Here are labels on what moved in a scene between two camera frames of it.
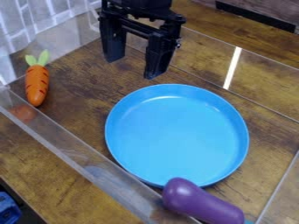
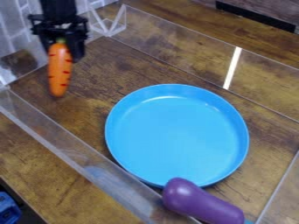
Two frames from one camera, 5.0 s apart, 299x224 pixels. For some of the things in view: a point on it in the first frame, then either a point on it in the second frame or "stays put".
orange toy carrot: [38, 78] → [61, 67]
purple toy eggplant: [186, 199] stays put
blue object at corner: [11, 214] stays put
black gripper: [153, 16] → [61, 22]
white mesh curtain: [42, 25] stays put
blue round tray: [178, 130] stays put
